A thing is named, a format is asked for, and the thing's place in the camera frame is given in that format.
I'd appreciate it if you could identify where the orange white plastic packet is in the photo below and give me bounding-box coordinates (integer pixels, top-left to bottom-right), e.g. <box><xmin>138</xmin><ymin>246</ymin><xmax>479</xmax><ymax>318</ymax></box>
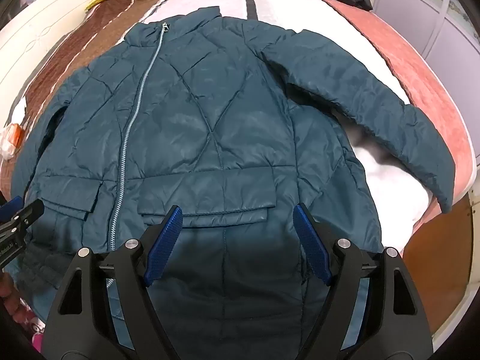
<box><xmin>0</xmin><ymin>124</ymin><xmax>24</xmax><ymax>160</ymax></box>

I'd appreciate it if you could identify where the wooden bed frame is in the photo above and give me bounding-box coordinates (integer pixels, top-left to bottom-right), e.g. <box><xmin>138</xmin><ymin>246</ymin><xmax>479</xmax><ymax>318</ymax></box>
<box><xmin>403</xmin><ymin>196</ymin><xmax>474</xmax><ymax>334</ymax></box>

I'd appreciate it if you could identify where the lilac wardrobe with floral band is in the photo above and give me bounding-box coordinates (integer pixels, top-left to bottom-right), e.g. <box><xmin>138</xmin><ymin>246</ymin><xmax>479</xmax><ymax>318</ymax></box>
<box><xmin>371</xmin><ymin>0</ymin><xmax>480</xmax><ymax>95</ymax></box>

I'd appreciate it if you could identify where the teal quilted puffer jacket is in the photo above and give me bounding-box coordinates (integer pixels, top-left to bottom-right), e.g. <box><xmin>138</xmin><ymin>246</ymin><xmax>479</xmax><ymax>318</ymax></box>
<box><xmin>7</xmin><ymin>7</ymin><xmax>455</xmax><ymax>359</ymax></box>

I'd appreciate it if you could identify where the striped plush bed blanket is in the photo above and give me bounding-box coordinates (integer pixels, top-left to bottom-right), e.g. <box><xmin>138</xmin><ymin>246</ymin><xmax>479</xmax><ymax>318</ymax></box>
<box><xmin>0</xmin><ymin>0</ymin><xmax>468</xmax><ymax>255</ymax></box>

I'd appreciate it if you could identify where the cream bed headboard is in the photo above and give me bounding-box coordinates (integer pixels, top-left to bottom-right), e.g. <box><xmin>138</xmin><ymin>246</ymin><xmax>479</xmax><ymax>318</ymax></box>
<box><xmin>0</xmin><ymin>0</ymin><xmax>99</xmax><ymax>95</ymax></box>

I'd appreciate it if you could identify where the person's left hand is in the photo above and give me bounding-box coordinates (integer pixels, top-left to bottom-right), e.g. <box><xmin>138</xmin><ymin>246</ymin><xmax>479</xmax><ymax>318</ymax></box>
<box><xmin>0</xmin><ymin>272</ymin><xmax>25</xmax><ymax>323</ymax></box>

